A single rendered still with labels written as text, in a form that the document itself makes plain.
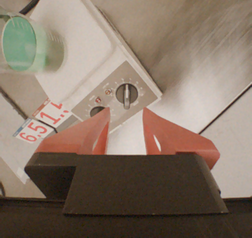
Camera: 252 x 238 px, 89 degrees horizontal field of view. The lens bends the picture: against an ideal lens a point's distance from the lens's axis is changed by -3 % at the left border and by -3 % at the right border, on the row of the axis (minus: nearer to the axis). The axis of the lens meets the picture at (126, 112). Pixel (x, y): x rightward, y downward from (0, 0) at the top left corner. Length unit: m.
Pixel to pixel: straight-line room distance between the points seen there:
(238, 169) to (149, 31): 0.26
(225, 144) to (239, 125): 0.03
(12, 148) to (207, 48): 0.53
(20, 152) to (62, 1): 0.40
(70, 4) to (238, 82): 0.24
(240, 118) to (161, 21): 0.19
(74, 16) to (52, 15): 0.03
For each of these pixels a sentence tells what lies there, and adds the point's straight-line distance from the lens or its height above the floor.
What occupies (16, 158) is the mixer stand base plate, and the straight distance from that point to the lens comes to 0.52.
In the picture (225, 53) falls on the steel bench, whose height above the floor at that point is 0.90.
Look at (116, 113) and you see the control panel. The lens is 0.21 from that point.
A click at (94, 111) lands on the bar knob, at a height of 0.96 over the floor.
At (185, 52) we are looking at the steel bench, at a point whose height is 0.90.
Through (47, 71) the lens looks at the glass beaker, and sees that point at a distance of 0.19.
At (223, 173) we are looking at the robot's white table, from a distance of 0.28.
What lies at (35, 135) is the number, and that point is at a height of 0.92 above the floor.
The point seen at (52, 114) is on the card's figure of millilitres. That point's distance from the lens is 0.32.
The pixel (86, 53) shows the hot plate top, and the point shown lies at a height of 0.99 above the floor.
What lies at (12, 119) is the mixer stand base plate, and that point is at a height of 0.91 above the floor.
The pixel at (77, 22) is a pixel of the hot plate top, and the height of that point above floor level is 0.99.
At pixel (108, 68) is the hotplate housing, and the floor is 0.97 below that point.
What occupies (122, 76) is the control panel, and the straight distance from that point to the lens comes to 0.18.
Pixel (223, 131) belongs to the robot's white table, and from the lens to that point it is 0.25.
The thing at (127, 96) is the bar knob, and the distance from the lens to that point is 0.17.
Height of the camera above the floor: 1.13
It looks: 68 degrees down
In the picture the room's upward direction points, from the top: 119 degrees counter-clockwise
